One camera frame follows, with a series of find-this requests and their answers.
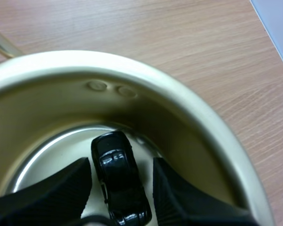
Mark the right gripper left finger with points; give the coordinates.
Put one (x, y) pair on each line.
(49, 195)

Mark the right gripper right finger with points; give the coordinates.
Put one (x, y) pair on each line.
(179, 200)

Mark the small grey toy car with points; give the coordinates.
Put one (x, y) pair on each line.
(119, 174)

